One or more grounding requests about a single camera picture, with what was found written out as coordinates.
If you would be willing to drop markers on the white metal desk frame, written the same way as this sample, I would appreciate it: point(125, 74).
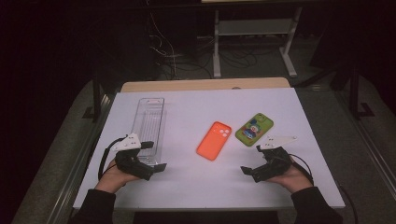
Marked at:
point(253, 27)

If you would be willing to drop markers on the orange phone case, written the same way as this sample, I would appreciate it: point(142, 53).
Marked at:
point(214, 141)

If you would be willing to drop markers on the aluminium rail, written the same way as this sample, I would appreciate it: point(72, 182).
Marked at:
point(370, 146)
point(77, 168)

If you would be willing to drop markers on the person's left hand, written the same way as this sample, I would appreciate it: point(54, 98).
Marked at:
point(113, 179)

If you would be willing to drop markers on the black metal stand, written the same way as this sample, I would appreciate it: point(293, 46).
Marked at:
point(97, 96)
point(355, 93)

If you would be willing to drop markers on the person's right hand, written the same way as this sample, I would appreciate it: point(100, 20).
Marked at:
point(294, 180)

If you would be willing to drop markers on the green phone case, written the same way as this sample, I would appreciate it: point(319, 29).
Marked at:
point(253, 129)

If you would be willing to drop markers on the clear plastic tray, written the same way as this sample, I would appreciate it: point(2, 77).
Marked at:
point(151, 118)

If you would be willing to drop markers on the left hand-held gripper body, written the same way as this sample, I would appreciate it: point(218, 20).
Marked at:
point(130, 161)

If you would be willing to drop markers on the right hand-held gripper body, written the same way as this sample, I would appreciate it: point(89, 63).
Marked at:
point(275, 163)

